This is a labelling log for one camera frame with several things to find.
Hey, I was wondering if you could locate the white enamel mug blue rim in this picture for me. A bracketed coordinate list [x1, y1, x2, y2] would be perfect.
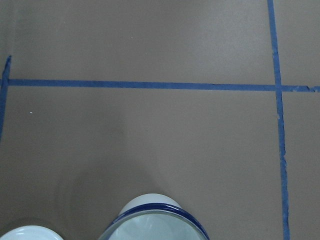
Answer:
[99, 193, 210, 240]

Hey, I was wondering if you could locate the white round lid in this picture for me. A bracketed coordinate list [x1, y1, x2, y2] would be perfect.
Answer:
[0, 225, 63, 240]

